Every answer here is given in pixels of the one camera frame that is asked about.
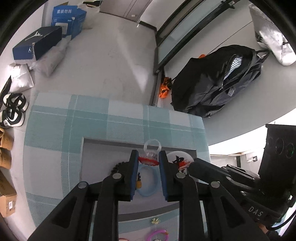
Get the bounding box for white round printed badge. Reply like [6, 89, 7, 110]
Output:
[166, 151, 194, 175]

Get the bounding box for red fuzzy clear ring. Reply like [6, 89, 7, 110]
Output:
[138, 138, 163, 167]

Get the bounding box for purple plastic bracelet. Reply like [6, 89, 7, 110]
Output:
[146, 227, 170, 241]

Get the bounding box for yellow flower hair clip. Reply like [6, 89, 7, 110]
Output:
[151, 217, 161, 225]

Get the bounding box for brown cardboard box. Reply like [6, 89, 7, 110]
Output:
[0, 169, 18, 218]

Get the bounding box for teal plaid tablecloth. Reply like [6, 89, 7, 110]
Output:
[22, 92, 211, 241]

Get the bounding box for grey cardboard phone box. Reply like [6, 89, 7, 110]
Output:
[79, 138, 179, 221]

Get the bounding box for black backpack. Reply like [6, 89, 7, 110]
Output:
[171, 45, 270, 118]

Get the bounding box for orange black object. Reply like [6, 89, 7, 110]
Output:
[159, 77, 173, 98]

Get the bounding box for black white sneakers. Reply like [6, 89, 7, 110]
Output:
[1, 93, 29, 128]

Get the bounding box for silver padded bag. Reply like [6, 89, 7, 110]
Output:
[249, 3, 295, 66]

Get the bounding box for white wrapped package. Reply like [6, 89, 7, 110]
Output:
[8, 64, 34, 93]

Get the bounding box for dark blue shoe box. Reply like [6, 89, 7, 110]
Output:
[13, 26, 62, 64]

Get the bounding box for white plastic bag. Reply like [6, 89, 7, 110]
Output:
[78, 1, 101, 30]

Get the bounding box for blue printed cardboard box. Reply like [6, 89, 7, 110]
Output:
[51, 5, 87, 39]

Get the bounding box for black bead bracelet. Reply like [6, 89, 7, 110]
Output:
[111, 161, 142, 183]

